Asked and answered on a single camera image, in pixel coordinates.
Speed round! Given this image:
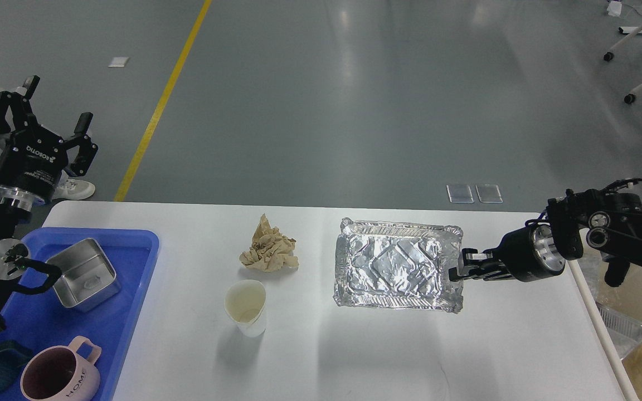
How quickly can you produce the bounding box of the brown paper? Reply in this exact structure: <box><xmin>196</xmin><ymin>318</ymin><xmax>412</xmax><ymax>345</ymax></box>
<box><xmin>239</xmin><ymin>214</ymin><xmax>300</xmax><ymax>272</ymax></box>

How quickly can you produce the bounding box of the aluminium foil tray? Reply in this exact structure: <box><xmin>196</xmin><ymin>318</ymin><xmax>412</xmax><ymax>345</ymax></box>
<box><xmin>333</xmin><ymin>217</ymin><xmax>464</xmax><ymax>313</ymax></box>

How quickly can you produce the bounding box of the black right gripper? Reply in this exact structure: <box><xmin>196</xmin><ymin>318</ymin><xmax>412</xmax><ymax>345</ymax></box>
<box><xmin>448</xmin><ymin>225</ymin><xmax>566</xmax><ymax>282</ymax></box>

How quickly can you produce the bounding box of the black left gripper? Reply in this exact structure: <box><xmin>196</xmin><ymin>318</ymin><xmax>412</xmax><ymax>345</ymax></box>
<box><xmin>0</xmin><ymin>75</ymin><xmax>99</xmax><ymax>206</ymax></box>

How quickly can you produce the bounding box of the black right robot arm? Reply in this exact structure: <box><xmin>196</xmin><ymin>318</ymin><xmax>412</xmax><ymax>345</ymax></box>
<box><xmin>449</xmin><ymin>178</ymin><xmax>642</xmax><ymax>287</ymax></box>

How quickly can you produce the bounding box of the pink HOME mug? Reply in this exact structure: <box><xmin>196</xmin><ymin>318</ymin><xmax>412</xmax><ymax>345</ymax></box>
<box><xmin>20</xmin><ymin>336</ymin><xmax>102</xmax><ymax>400</ymax></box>

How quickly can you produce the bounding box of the stainless steel rectangular tin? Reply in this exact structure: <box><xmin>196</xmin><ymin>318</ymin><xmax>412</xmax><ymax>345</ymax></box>
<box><xmin>46</xmin><ymin>238</ymin><xmax>122</xmax><ymax>313</ymax></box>

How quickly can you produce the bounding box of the foil tray in bin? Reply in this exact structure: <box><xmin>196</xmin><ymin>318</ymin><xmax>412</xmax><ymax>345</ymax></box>
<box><xmin>596</xmin><ymin>302</ymin><xmax>642</xmax><ymax>360</ymax></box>

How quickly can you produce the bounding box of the white paper cup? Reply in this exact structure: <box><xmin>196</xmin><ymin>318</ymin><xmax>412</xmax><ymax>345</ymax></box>
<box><xmin>223</xmin><ymin>280</ymin><xmax>267</xmax><ymax>338</ymax></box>

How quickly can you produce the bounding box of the clear floor plate right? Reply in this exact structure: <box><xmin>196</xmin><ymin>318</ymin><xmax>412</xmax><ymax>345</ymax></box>
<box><xmin>475</xmin><ymin>184</ymin><xmax>503</xmax><ymax>204</ymax></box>

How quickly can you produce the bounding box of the clear floor plate left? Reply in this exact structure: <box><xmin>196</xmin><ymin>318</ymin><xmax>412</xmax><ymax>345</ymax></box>
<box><xmin>446</xmin><ymin>184</ymin><xmax>475</xmax><ymax>204</ymax></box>

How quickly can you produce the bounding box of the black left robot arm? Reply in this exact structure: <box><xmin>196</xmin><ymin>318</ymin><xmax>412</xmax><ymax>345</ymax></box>
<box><xmin>0</xmin><ymin>75</ymin><xmax>99</xmax><ymax>332</ymax></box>

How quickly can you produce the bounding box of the clear floor plate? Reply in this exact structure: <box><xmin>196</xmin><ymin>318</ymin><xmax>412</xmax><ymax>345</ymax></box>
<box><xmin>446</xmin><ymin>184</ymin><xmax>475</xmax><ymax>204</ymax></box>
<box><xmin>475</xmin><ymin>184</ymin><xmax>503</xmax><ymax>204</ymax></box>

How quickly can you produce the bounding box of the blue plastic tray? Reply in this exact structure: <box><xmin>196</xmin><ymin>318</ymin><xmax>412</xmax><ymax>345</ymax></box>
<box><xmin>0</xmin><ymin>227</ymin><xmax>159</xmax><ymax>400</ymax></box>

